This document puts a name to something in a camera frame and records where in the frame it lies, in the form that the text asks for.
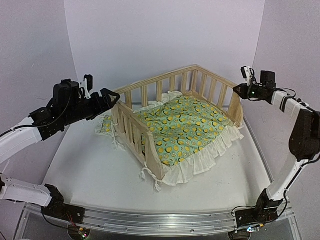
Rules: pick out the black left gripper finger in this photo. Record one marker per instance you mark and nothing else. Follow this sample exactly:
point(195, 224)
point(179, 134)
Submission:
point(108, 105)
point(110, 96)

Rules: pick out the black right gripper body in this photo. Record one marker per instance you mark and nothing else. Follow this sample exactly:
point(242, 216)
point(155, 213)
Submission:
point(258, 95)

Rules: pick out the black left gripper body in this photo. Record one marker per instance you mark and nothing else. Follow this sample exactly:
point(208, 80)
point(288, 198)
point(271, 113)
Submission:
point(75, 112)

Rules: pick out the wooden pet bed frame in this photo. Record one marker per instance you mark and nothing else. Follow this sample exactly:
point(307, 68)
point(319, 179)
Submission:
point(192, 80)

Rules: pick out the lemon print bed cushion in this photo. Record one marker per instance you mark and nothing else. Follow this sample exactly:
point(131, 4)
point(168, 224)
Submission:
point(188, 135)

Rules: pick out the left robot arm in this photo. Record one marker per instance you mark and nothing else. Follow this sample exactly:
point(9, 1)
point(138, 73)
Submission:
point(18, 151)

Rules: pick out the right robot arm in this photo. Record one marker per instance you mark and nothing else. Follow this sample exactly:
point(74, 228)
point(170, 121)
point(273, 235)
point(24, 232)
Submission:
point(303, 144)

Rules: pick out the small lemon print pillow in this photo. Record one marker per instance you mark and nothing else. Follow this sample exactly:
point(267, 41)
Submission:
point(105, 126)

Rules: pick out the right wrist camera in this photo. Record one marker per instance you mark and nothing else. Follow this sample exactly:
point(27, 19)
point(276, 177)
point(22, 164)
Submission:
point(248, 74)

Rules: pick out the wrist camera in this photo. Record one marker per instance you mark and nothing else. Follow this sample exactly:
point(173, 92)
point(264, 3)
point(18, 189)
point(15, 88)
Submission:
point(248, 74)
point(86, 85)

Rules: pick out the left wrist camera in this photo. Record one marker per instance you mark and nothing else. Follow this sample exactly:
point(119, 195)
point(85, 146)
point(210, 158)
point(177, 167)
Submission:
point(86, 85)

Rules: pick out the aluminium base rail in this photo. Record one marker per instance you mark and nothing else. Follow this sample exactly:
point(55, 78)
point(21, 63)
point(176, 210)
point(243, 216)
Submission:
point(75, 222)

